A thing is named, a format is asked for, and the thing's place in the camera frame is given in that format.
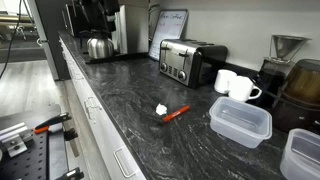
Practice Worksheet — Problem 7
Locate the clear plastic container bowl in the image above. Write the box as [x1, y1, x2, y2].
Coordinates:
[208, 96, 273, 149]
[279, 128, 320, 180]

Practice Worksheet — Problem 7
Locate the crumpled white paper scrap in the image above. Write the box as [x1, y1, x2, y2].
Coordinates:
[155, 103, 168, 117]

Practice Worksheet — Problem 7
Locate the orange marker pen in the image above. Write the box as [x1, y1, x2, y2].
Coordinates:
[162, 105, 191, 124]

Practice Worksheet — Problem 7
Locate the stainless steel four-slot toaster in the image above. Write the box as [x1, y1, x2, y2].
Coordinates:
[158, 38, 229, 90]

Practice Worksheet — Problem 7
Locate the small whiteboard with handwriting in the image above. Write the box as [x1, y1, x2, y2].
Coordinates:
[148, 8, 190, 62]

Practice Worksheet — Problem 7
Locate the white ceramic mug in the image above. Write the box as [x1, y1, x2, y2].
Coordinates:
[228, 75, 263, 103]
[213, 69, 238, 95]

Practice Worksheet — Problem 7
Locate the white box appliance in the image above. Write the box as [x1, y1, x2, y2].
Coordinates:
[111, 3, 150, 55]

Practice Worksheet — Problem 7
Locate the white drawer latch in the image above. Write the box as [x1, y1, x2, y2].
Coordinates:
[83, 96, 103, 121]

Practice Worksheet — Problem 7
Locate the stainless steel coffee carafe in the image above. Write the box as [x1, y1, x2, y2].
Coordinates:
[79, 29, 115, 60]

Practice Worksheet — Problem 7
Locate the black clamp knob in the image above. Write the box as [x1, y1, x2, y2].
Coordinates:
[63, 128, 79, 142]

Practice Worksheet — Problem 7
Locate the black coffee machine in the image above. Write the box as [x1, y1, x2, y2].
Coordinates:
[61, 0, 121, 38]

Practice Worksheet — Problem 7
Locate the dark glass coffee server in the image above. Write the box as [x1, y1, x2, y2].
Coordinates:
[255, 58, 292, 110]

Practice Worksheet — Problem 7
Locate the brown translucent lidded container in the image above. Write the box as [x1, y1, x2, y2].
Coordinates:
[271, 58, 320, 134]

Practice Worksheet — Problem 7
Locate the black perforated breadboard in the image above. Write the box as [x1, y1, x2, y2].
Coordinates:
[0, 129, 51, 180]

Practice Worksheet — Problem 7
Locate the white drawer handle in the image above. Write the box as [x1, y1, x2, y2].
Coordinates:
[113, 147, 138, 179]

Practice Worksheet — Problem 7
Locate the black clamp with orange handle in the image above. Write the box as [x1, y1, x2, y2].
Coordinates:
[33, 112, 73, 135]

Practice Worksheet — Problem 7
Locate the aluminium mounting bracket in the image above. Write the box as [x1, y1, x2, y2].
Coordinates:
[0, 122, 30, 158]

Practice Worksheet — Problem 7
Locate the black hanging cable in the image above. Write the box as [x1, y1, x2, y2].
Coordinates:
[0, 0, 24, 80]

